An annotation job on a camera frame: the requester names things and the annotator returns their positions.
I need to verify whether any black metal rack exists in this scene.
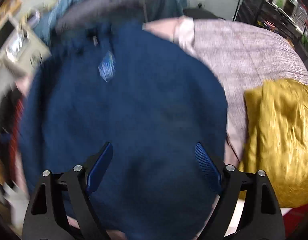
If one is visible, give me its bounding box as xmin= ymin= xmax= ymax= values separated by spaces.
xmin=233 ymin=0 xmax=308 ymax=68

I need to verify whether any grey and teal clothes pile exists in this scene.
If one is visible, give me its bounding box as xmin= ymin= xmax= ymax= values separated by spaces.
xmin=33 ymin=0 xmax=187 ymax=46

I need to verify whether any white appliance with screen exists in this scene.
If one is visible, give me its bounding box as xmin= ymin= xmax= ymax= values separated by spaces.
xmin=0 ymin=13 xmax=51 ymax=76

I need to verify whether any red cloth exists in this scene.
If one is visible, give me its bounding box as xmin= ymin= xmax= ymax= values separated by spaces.
xmin=283 ymin=203 xmax=308 ymax=239

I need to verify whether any navy blue jacket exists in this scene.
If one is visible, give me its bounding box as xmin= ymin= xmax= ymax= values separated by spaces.
xmin=19 ymin=23 xmax=227 ymax=239

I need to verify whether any red black patterned garment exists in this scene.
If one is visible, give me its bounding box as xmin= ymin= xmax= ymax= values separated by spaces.
xmin=8 ymin=96 xmax=24 ymax=181

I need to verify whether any mustard yellow garment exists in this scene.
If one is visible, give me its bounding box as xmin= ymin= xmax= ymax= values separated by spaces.
xmin=239 ymin=79 xmax=308 ymax=208

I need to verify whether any pink bed sheet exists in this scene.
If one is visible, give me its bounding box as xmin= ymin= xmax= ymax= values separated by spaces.
xmin=142 ymin=16 xmax=308 ymax=166

